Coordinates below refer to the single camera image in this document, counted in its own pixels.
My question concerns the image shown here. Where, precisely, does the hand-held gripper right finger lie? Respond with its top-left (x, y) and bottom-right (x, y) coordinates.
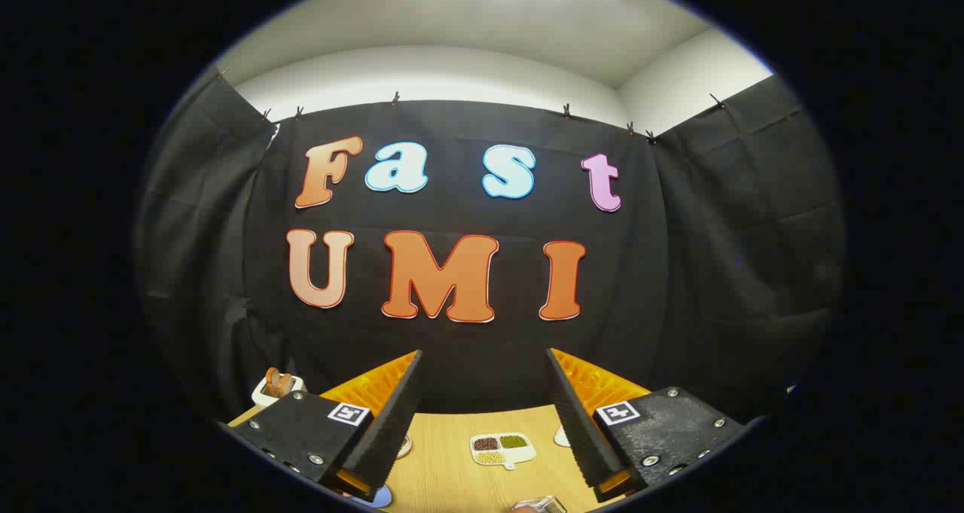
top-left (546, 347), bottom-right (769, 503)

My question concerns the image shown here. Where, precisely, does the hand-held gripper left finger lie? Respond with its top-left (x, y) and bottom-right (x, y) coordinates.
top-left (218, 350), bottom-right (424, 502)

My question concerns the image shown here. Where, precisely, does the white divided dish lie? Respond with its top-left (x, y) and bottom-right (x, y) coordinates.
top-left (470, 432), bottom-right (537, 470)

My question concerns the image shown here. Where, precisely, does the blue round plate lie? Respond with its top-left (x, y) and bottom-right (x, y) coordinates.
top-left (352, 484), bottom-right (393, 509)

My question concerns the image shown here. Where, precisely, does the white toaster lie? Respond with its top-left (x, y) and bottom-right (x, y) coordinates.
top-left (251, 374), bottom-right (306, 409)

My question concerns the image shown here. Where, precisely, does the row of black cloth clips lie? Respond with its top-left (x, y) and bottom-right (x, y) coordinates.
top-left (217, 67), bottom-right (728, 145)

